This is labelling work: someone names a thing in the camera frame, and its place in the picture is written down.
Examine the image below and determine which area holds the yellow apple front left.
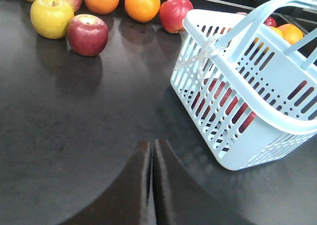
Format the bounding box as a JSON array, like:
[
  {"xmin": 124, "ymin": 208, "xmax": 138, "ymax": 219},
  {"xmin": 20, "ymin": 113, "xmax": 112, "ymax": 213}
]
[{"xmin": 30, "ymin": 0, "xmax": 74, "ymax": 40}]

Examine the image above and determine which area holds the dark red apple left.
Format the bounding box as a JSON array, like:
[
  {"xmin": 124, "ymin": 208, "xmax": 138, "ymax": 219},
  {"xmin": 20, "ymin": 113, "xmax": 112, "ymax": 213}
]
[{"xmin": 67, "ymin": 14, "xmax": 108, "ymax": 56}]

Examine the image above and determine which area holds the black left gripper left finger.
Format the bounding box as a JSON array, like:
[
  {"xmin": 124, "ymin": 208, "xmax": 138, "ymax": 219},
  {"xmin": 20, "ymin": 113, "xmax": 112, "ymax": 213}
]
[{"xmin": 62, "ymin": 141, "xmax": 152, "ymax": 225}]

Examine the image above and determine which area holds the orange near front apples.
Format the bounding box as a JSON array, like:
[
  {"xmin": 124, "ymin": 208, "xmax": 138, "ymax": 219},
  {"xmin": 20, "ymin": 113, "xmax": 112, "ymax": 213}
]
[{"xmin": 278, "ymin": 23, "xmax": 304, "ymax": 45}]

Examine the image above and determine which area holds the orange middle right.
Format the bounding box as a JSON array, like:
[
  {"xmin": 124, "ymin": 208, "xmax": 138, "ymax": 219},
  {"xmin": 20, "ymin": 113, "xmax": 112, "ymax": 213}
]
[{"xmin": 124, "ymin": 0, "xmax": 160, "ymax": 23}]

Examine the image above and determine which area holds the red apple beside oranges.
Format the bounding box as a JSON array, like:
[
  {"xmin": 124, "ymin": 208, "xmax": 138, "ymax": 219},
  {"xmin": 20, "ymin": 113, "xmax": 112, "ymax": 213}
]
[{"xmin": 159, "ymin": 0, "xmax": 193, "ymax": 34}]

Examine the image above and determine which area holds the black wooden display stand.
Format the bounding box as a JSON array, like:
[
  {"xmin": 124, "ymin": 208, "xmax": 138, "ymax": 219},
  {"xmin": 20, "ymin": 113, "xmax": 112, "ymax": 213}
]
[{"xmin": 0, "ymin": 0, "xmax": 317, "ymax": 225}]

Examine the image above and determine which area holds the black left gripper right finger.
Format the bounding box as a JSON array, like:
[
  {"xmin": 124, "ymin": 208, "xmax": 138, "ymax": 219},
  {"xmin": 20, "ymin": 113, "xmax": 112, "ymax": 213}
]
[{"xmin": 153, "ymin": 139, "xmax": 251, "ymax": 225}]

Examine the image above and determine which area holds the light blue plastic basket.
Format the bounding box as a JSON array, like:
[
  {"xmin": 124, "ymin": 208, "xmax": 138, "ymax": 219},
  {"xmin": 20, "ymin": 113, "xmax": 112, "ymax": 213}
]
[{"xmin": 170, "ymin": 0, "xmax": 317, "ymax": 170}]

